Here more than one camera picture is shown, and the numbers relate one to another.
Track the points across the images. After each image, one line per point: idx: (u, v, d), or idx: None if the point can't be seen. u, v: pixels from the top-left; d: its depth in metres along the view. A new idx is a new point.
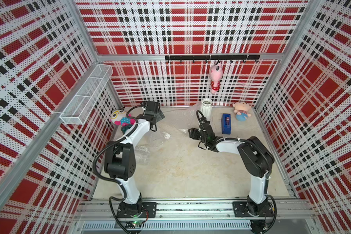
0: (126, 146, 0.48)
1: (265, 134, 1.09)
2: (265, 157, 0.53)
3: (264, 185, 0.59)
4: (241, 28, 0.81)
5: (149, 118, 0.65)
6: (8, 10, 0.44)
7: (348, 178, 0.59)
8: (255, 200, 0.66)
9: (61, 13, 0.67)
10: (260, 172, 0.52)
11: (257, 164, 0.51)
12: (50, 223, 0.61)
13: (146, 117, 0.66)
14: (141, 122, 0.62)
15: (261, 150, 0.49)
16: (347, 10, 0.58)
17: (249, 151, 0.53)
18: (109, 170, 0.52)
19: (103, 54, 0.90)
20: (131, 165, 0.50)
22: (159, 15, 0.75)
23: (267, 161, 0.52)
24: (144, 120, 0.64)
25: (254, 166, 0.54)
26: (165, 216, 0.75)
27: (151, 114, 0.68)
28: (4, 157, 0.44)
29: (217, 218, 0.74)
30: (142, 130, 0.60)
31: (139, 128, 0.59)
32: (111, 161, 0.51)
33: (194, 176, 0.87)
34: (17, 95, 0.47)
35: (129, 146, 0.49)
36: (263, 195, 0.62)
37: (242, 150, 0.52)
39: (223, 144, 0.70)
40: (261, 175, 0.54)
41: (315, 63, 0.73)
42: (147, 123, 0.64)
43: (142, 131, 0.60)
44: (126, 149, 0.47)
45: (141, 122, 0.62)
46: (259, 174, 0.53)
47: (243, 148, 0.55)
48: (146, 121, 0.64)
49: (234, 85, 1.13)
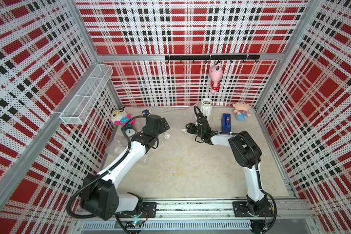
0: (106, 185, 0.41)
1: (265, 134, 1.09)
2: (253, 149, 0.58)
3: (258, 177, 0.61)
4: (241, 28, 0.81)
5: (146, 140, 0.57)
6: (8, 10, 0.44)
7: (348, 178, 0.59)
8: (253, 198, 0.67)
9: (61, 13, 0.67)
10: (248, 163, 0.57)
11: (244, 155, 0.57)
12: (50, 223, 0.61)
13: (142, 137, 0.58)
14: (133, 148, 0.53)
15: (249, 144, 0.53)
16: (347, 10, 0.58)
17: (239, 144, 0.58)
18: (85, 208, 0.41)
19: (102, 54, 0.90)
20: (111, 204, 0.43)
22: (159, 15, 0.75)
23: (254, 153, 0.57)
24: (137, 146, 0.54)
25: (242, 158, 0.59)
26: (165, 216, 0.75)
27: (151, 134, 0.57)
28: (4, 157, 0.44)
29: (217, 217, 0.74)
30: (134, 158, 0.52)
31: (128, 158, 0.50)
32: (87, 200, 0.44)
33: (194, 176, 0.87)
34: (17, 95, 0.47)
35: (109, 186, 0.41)
36: (258, 191, 0.64)
37: (232, 142, 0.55)
39: (217, 138, 0.75)
40: (249, 166, 0.59)
41: (315, 62, 0.73)
42: (142, 148, 0.55)
43: (133, 159, 0.52)
44: (105, 188, 0.41)
45: (134, 149, 0.53)
46: (246, 165, 0.58)
47: (233, 140, 0.59)
48: (140, 146, 0.54)
49: (234, 85, 1.13)
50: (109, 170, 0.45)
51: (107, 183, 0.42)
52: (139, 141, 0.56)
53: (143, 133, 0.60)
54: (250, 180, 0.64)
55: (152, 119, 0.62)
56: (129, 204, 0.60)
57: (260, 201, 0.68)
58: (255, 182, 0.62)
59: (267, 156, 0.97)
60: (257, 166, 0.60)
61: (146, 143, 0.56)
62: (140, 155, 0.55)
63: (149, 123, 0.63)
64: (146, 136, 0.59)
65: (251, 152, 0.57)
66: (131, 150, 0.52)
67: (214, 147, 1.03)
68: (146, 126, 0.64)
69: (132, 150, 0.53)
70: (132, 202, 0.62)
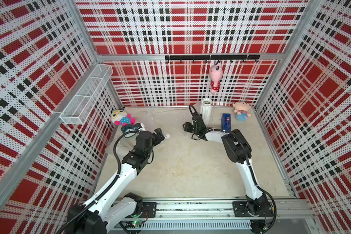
0: (91, 217, 0.39)
1: (265, 134, 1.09)
2: (243, 146, 0.63)
3: (250, 173, 0.64)
4: (241, 28, 0.80)
5: (139, 161, 0.56)
6: (8, 10, 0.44)
7: (348, 178, 0.59)
8: (251, 196, 0.68)
9: (61, 13, 0.67)
10: (238, 158, 0.62)
11: (235, 151, 0.62)
12: (50, 223, 0.61)
13: (134, 157, 0.57)
14: (123, 173, 0.51)
15: (240, 141, 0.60)
16: (347, 10, 0.58)
17: (231, 141, 0.62)
18: None
19: (103, 54, 0.90)
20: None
22: (160, 15, 0.75)
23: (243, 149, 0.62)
24: (127, 169, 0.53)
25: (233, 153, 0.64)
26: (165, 216, 0.75)
27: (144, 156, 0.58)
28: (5, 157, 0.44)
29: (217, 217, 0.74)
30: (124, 182, 0.50)
31: (117, 185, 0.48)
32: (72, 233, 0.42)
33: (194, 176, 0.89)
34: (17, 95, 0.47)
35: (94, 219, 0.39)
36: (255, 188, 0.65)
37: (225, 141, 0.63)
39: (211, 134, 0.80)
40: (241, 161, 0.64)
41: (315, 62, 0.73)
42: (132, 171, 0.53)
43: (123, 184, 0.50)
44: (90, 221, 0.39)
45: (124, 173, 0.51)
46: (237, 159, 0.63)
47: (225, 138, 0.64)
48: (130, 170, 0.53)
49: (234, 85, 1.13)
50: (96, 200, 0.43)
51: (92, 214, 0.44)
52: (130, 164, 0.55)
53: (134, 153, 0.59)
54: (244, 176, 0.68)
55: (142, 139, 0.59)
56: (126, 211, 0.59)
57: (260, 201, 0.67)
58: (248, 176, 0.65)
59: (267, 155, 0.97)
60: (248, 162, 0.63)
61: (136, 165, 0.55)
62: (131, 178, 0.54)
63: (140, 143, 0.60)
64: (138, 157, 0.57)
65: (242, 148, 0.62)
66: (121, 175, 0.50)
67: (214, 147, 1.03)
68: (138, 146, 0.61)
69: (122, 175, 0.50)
70: (129, 208, 0.61)
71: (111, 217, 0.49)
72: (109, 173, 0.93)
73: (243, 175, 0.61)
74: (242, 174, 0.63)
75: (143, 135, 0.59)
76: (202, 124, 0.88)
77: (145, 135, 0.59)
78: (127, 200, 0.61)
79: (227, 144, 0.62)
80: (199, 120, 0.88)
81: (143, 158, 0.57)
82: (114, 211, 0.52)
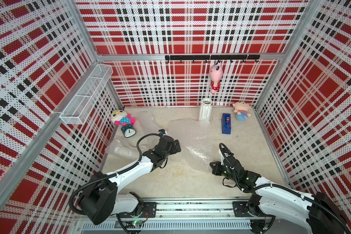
0: (109, 187, 0.43)
1: (265, 134, 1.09)
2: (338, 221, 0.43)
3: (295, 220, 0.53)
4: (241, 28, 0.80)
5: (155, 160, 0.60)
6: (8, 9, 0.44)
7: (348, 178, 0.59)
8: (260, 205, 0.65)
9: (61, 13, 0.67)
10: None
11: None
12: (50, 223, 0.61)
13: (153, 155, 0.62)
14: (142, 163, 0.55)
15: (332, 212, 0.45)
16: (347, 10, 0.58)
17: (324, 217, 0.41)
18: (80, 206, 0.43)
19: (103, 54, 0.90)
20: (105, 210, 0.43)
22: (159, 15, 0.75)
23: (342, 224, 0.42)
24: (147, 161, 0.57)
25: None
26: (165, 216, 0.75)
27: (161, 156, 0.63)
28: (5, 157, 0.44)
29: (217, 218, 0.74)
30: (140, 171, 0.54)
31: (135, 169, 0.52)
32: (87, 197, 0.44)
33: (194, 176, 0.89)
34: (17, 95, 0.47)
35: (111, 189, 0.42)
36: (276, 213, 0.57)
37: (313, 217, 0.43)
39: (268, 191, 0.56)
40: None
41: (315, 63, 0.73)
42: (149, 166, 0.58)
43: (139, 172, 0.54)
44: (107, 189, 0.43)
45: (143, 163, 0.55)
46: None
47: (311, 213, 0.44)
48: (148, 163, 0.57)
49: (234, 85, 1.13)
50: (117, 174, 0.47)
51: (111, 185, 0.43)
52: (148, 159, 0.58)
53: (154, 151, 0.64)
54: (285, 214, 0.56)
55: (165, 141, 0.66)
56: (128, 205, 0.60)
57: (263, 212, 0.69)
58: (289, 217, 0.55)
59: (267, 155, 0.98)
60: None
61: (153, 161, 0.59)
62: (145, 172, 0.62)
63: (163, 144, 0.67)
64: (156, 156, 0.62)
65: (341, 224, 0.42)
66: (140, 164, 0.55)
67: (214, 147, 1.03)
68: (160, 146, 0.67)
69: (141, 164, 0.55)
70: (130, 206, 0.61)
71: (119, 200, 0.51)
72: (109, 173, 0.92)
73: (283, 208, 0.56)
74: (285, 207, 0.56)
75: (166, 138, 0.65)
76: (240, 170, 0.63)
77: (167, 137, 0.66)
78: (131, 196, 0.60)
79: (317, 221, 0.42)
80: (237, 166, 0.63)
81: (160, 158, 0.63)
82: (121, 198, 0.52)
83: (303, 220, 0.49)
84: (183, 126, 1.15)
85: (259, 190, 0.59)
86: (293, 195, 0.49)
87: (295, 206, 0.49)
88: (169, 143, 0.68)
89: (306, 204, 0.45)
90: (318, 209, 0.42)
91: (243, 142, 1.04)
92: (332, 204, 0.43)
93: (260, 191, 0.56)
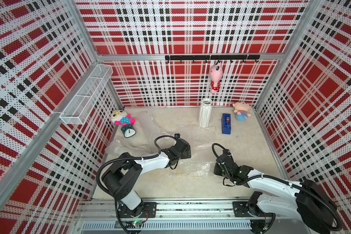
0: (134, 167, 0.47)
1: (265, 134, 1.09)
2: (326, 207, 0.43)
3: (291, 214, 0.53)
4: (241, 28, 0.80)
5: (171, 157, 0.64)
6: (8, 10, 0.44)
7: (348, 178, 0.59)
8: (258, 204, 0.65)
9: (61, 13, 0.67)
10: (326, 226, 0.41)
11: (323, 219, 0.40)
12: (50, 223, 0.61)
13: (169, 153, 0.64)
14: (160, 156, 0.59)
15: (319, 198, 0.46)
16: (347, 10, 0.58)
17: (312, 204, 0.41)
18: (104, 179, 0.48)
19: (103, 54, 0.90)
20: (126, 189, 0.46)
22: (159, 15, 0.75)
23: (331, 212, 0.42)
24: (165, 157, 0.61)
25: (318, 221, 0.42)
26: (165, 216, 0.75)
27: (176, 155, 0.67)
28: (4, 157, 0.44)
29: (217, 218, 0.74)
30: (158, 164, 0.59)
31: (155, 160, 0.56)
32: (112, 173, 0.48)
33: (194, 176, 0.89)
34: (17, 95, 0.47)
35: (137, 169, 0.46)
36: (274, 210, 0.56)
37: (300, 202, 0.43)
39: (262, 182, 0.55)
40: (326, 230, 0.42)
41: (315, 63, 0.73)
42: (165, 162, 0.62)
43: (157, 164, 0.58)
44: (133, 169, 0.46)
45: (161, 157, 0.59)
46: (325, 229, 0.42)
47: (299, 199, 0.43)
48: (165, 158, 0.61)
49: (234, 85, 1.13)
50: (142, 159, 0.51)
51: (136, 165, 0.47)
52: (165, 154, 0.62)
53: (170, 150, 0.68)
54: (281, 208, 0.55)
55: (182, 143, 0.71)
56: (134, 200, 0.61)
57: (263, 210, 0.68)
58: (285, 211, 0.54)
59: (267, 155, 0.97)
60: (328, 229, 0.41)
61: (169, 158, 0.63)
62: (161, 165, 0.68)
63: (179, 144, 0.72)
64: (171, 154, 0.65)
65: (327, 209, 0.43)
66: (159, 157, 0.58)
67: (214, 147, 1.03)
68: (176, 146, 0.72)
69: (160, 157, 0.59)
70: (133, 202, 0.62)
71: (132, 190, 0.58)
72: None
73: (278, 203, 0.56)
74: (280, 201, 0.56)
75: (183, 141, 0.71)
76: (231, 164, 0.66)
77: (185, 140, 0.71)
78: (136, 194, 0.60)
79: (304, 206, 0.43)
80: (227, 161, 0.67)
81: (174, 157, 0.66)
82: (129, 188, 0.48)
83: (295, 210, 0.49)
84: (183, 126, 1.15)
85: (250, 182, 0.60)
86: (282, 184, 0.50)
87: (284, 194, 0.50)
88: (185, 146, 0.73)
89: (295, 192, 0.45)
90: (305, 196, 0.43)
91: (243, 142, 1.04)
92: (319, 191, 0.46)
93: (253, 183, 0.59)
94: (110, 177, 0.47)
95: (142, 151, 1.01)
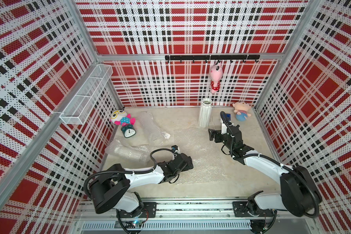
0: (122, 183, 0.44)
1: (265, 134, 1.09)
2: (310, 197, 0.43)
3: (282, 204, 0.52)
4: (241, 28, 0.80)
5: (166, 174, 0.61)
6: (8, 10, 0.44)
7: (348, 178, 0.59)
8: (256, 200, 0.66)
9: (61, 13, 0.67)
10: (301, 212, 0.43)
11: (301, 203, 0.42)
12: (50, 223, 0.61)
13: (166, 169, 0.62)
14: (155, 171, 0.57)
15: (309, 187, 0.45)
16: (347, 10, 0.58)
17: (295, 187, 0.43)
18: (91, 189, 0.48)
19: (103, 54, 0.90)
20: (109, 203, 0.44)
22: (159, 15, 0.75)
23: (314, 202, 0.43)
24: (160, 172, 0.58)
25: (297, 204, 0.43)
26: (165, 216, 0.75)
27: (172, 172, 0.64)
28: (5, 157, 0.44)
29: (217, 218, 0.74)
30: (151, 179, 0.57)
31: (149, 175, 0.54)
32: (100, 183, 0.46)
33: (194, 176, 0.87)
34: (17, 95, 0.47)
35: (124, 185, 0.44)
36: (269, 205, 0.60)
37: (284, 181, 0.45)
39: (256, 161, 0.58)
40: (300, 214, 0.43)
41: (315, 62, 0.73)
42: (161, 177, 0.60)
43: (150, 179, 0.56)
44: (120, 185, 0.44)
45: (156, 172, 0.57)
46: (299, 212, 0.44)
47: (283, 177, 0.45)
48: (161, 174, 0.59)
49: (234, 85, 1.13)
50: (132, 172, 0.49)
51: (125, 181, 0.44)
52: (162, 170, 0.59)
53: (168, 165, 0.64)
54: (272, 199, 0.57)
55: (181, 159, 0.66)
56: (131, 205, 0.62)
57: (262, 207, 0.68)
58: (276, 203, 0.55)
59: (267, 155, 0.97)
60: None
61: (165, 175, 0.62)
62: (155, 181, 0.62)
63: (177, 161, 0.67)
64: (168, 171, 0.61)
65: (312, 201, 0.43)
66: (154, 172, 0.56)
67: (214, 147, 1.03)
68: (174, 162, 0.68)
69: (154, 172, 0.56)
70: (131, 205, 0.62)
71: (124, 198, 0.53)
72: None
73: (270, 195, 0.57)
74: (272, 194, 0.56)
75: (183, 156, 0.66)
76: (239, 140, 0.67)
77: (184, 156, 0.66)
78: (134, 196, 0.60)
79: (287, 186, 0.44)
80: (238, 136, 0.65)
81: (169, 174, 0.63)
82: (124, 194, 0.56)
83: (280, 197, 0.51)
84: (183, 126, 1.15)
85: (246, 159, 0.63)
86: (274, 164, 0.51)
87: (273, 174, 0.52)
88: (184, 162, 0.68)
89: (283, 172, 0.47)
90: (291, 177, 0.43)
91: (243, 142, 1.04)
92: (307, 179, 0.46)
93: (250, 161, 0.61)
94: (97, 188, 0.45)
95: (142, 151, 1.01)
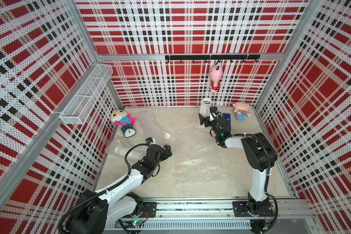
0: (99, 205, 0.42)
1: (265, 134, 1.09)
2: (267, 152, 0.55)
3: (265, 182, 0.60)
4: (241, 28, 0.80)
5: (146, 171, 0.60)
6: (8, 9, 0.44)
7: (348, 178, 0.59)
8: (251, 195, 0.69)
9: (61, 13, 0.67)
10: (260, 166, 0.54)
11: (258, 157, 0.54)
12: (50, 223, 0.61)
13: (143, 167, 0.62)
14: (132, 176, 0.55)
15: (263, 144, 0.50)
16: (347, 9, 0.58)
17: (252, 145, 0.55)
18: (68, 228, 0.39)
19: (103, 54, 0.90)
20: (96, 229, 0.41)
22: (159, 15, 0.75)
23: (268, 156, 0.54)
24: (137, 173, 0.57)
25: (255, 160, 0.56)
26: (165, 216, 0.75)
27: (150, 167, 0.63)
28: (5, 157, 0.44)
29: (217, 218, 0.74)
30: (129, 185, 0.53)
31: (126, 183, 0.52)
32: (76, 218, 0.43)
33: (194, 176, 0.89)
34: (17, 95, 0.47)
35: (102, 206, 0.42)
36: (262, 192, 0.63)
37: (245, 143, 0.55)
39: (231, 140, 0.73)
40: (261, 169, 0.56)
41: (315, 62, 0.73)
42: (140, 177, 0.58)
43: (129, 185, 0.54)
44: (98, 207, 0.42)
45: (132, 176, 0.56)
46: (259, 167, 0.55)
47: (245, 139, 0.58)
48: (139, 175, 0.57)
49: (234, 84, 1.13)
50: (107, 190, 0.46)
51: (101, 203, 0.42)
52: (139, 170, 0.59)
53: (143, 163, 0.64)
54: (258, 182, 0.62)
55: (153, 151, 0.65)
56: (126, 210, 0.60)
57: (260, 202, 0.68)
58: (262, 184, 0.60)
59: None
60: (268, 170, 0.57)
61: (144, 173, 0.59)
62: (136, 185, 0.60)
63: (150, 154, 0.66)
64: (146, 167, 0.62)
65: (265, 155, 0.54)
66: (130, 177, 0.54)
67: (214, 147, 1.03)
68: (147, 157, 0.67)
69: (131, 177, 0.55)
70: (128, 208, 0.60)
71: (111, 212, 0.49)
72: (109, 173, 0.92)
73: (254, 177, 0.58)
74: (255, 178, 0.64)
75: (153, 147, 0.65)
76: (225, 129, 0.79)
77: (155, 147, 0.66)
78: (128, 198, 0.62)
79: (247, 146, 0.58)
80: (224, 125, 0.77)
81: (150, 169, 0.63)
82: (114, 208, 0.52)
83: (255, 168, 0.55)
84: (183, 126, 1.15)
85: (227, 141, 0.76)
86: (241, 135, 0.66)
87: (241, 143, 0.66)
88: (157, 153, 0.67)
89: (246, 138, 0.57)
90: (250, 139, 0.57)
91: None
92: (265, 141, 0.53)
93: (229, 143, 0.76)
94: (75, 224, 0.42)
95: (142, 151, 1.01)
